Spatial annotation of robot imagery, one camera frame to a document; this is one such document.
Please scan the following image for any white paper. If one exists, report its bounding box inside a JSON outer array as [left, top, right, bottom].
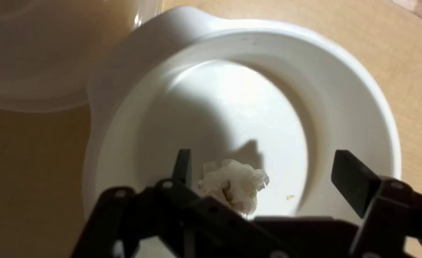
[[198, 158, 271, 215]]

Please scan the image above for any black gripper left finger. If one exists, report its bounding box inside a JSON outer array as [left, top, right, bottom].
[[71, 148, 288, 258]]

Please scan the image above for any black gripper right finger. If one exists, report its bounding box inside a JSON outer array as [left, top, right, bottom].
[[331, 149, 422, 258]]

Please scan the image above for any white bowl with handles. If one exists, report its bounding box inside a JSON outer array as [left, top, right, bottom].
[[81, 4, 404, 228]]

